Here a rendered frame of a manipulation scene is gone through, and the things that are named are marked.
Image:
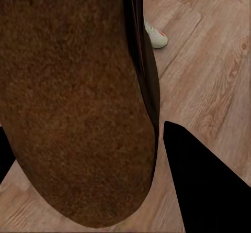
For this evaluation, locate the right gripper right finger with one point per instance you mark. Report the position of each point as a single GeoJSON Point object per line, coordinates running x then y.
{"type": "Point", "coordinates": [212, 198]}

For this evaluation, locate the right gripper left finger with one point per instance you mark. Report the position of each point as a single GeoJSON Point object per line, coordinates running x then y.
{"type": "Point", "coordinates": [7, 157]}

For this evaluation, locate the sandal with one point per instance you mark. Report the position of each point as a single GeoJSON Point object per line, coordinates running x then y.
{"type": "Point", "coordinates": [80, 103]}

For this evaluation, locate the gym shoe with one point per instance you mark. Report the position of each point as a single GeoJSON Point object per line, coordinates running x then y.
{"type": "Point", "coordinates": [158, 39]}

